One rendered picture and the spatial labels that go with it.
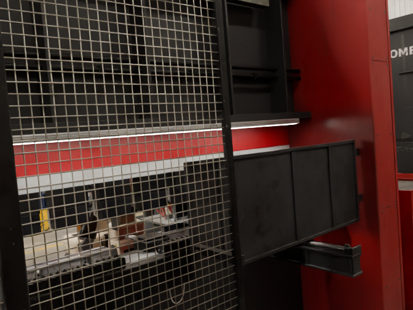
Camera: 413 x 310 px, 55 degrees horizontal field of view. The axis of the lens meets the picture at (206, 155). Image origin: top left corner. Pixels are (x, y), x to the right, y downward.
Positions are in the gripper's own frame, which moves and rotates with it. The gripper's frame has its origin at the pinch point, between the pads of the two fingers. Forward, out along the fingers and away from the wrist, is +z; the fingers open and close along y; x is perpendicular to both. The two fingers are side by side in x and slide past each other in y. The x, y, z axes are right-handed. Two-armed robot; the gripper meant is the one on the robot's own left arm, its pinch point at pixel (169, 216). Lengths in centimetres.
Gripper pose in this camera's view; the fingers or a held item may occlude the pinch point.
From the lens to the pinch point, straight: 216.0
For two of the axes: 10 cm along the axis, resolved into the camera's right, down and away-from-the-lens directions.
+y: 7.7, -1.1, 6.2
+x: -5.1, 4.8, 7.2
